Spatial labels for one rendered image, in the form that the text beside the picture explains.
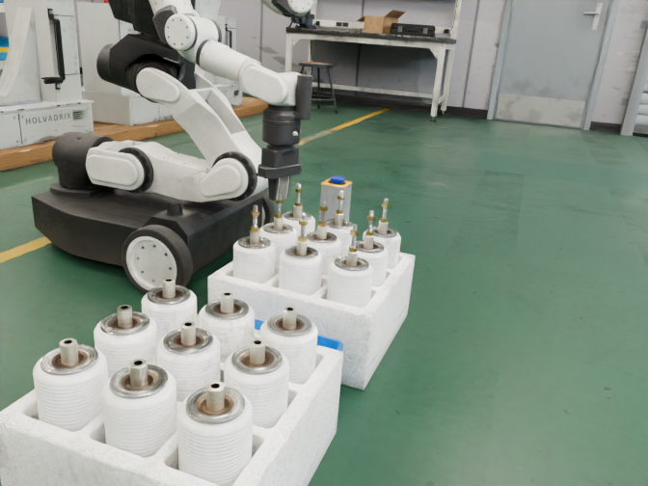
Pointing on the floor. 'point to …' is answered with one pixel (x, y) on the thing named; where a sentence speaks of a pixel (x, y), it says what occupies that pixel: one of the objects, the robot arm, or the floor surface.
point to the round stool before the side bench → (319, 81)
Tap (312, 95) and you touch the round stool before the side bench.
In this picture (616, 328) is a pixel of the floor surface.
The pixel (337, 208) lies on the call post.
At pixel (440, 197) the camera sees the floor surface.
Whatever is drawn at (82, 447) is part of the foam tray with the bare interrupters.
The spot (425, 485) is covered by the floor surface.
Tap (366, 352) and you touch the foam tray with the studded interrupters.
